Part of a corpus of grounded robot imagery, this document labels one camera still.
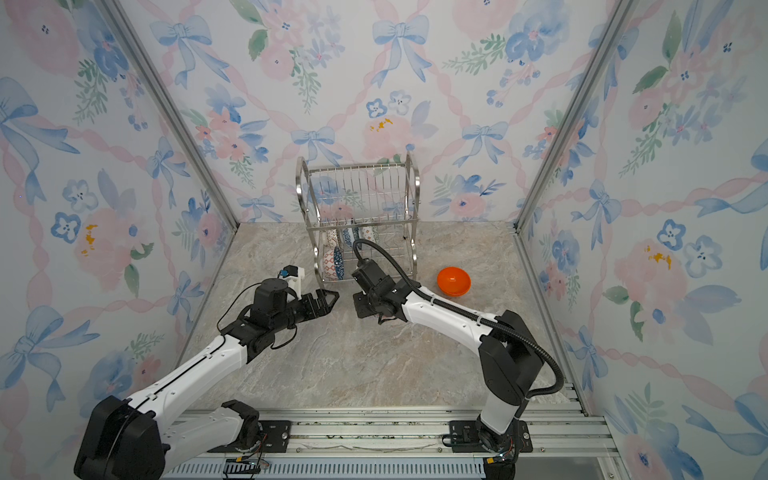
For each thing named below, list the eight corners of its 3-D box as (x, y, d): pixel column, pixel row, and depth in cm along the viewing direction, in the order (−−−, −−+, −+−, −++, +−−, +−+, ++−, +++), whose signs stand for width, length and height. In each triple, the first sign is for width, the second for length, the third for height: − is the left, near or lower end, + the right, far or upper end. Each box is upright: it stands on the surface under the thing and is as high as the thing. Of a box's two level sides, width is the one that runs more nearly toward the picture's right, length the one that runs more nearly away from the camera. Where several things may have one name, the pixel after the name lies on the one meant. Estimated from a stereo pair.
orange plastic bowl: (438, 296, 102) (440, 289, 98) (436, 274, 108) (437, 266, 104) (470, 296, 102) (473, 289, 98) (465, 274, 108) (468, 266, 104)
